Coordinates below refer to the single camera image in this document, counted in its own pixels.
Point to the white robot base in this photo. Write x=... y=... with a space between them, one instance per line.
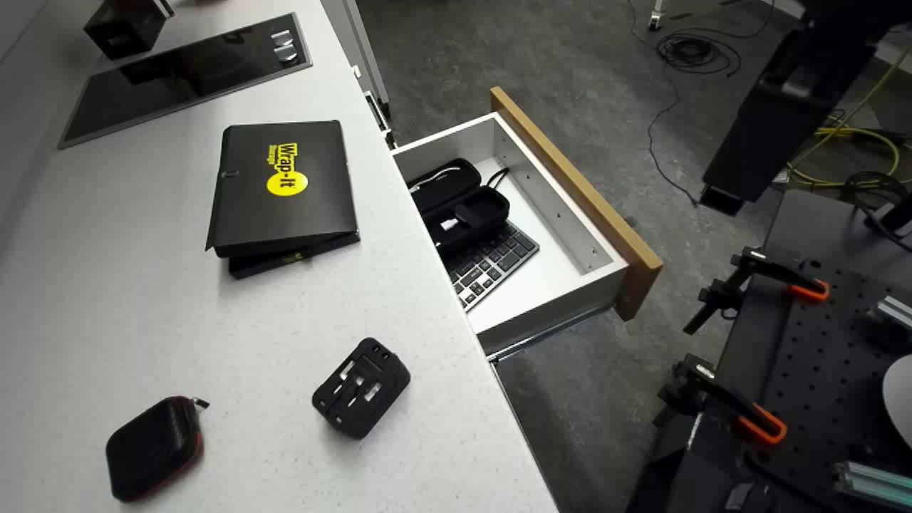
x=900 y=397

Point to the white drawer with wooden front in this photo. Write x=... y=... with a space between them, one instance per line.
x=579 y=216

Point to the black keyboard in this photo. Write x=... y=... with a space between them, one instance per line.
x=490 y=263

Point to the black open pouch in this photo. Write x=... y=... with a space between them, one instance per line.
x=464 y=216

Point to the black zippered case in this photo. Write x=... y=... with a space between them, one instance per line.
x=441 y=183

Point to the black travel adapter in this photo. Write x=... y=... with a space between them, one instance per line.
x=360 y=384

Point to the black box with yellow logo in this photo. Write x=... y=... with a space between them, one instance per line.
x=283 y=193

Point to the white cabinet front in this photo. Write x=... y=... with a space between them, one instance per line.
x=364 y=60

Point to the black orange clamp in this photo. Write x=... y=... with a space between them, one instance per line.
x=758 y=278
x=728 y=400

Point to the black induction cooktop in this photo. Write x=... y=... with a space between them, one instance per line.
x=179 y=75

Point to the small black pouch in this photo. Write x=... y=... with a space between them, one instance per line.
x=151 y=446

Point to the black perforated robot table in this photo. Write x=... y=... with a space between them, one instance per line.
x=806 y=379

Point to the black cube box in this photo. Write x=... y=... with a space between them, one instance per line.
x=126 y=22

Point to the aluminium profile bar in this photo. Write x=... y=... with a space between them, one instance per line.
x=873 y=486

